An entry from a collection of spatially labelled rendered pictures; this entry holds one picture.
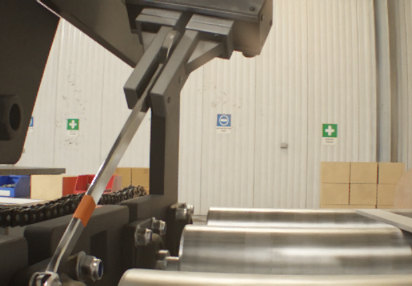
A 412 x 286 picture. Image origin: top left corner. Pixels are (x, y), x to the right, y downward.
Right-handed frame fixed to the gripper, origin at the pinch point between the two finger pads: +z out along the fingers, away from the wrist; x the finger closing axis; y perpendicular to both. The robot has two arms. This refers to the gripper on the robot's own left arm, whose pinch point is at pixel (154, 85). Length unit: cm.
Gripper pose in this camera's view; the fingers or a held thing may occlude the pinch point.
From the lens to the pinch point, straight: 44.9
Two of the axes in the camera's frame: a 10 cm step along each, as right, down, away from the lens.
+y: 0.7, 6.2, 7.8
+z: -3.3, 7.5, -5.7
